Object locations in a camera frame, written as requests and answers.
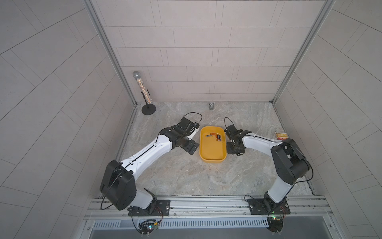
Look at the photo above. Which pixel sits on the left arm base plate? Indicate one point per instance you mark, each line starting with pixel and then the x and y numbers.
pixel 160 208

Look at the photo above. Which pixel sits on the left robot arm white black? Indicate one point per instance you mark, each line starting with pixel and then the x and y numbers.
pixel 118 184

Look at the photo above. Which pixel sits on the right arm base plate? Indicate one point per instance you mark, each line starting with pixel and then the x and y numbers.
pixel 262 206

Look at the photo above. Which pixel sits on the left circuit board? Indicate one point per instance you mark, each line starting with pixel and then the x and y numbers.
pixel 147 227

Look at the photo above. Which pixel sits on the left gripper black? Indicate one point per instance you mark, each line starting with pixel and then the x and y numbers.
pixel 190 146

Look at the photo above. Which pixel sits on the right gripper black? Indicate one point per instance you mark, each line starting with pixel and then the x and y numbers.
pixel 235 146

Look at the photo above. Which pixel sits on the yellow plastic storage tray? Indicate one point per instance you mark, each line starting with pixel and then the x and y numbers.
pixel 212 150

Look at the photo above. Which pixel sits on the right circuit board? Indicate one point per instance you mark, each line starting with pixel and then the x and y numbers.
pixel 275 225

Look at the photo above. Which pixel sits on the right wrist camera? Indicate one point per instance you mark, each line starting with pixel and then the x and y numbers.
pixel 231 131

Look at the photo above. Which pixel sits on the microphone on black stand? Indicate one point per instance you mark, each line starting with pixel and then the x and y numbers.
pixel 149 107

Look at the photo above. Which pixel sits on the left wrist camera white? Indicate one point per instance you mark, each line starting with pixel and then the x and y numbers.
pixel 187 127

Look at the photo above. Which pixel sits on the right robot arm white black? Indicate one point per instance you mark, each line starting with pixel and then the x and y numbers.
pixel 289 161

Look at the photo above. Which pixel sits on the circuit board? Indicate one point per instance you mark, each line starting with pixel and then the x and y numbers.
pixel 275 225
pixel 147 227

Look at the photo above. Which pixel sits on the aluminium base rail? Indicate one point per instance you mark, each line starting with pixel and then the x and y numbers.
pixel 238 207

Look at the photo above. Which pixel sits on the yellow red card pack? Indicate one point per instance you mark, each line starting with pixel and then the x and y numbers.
pixel 281 136

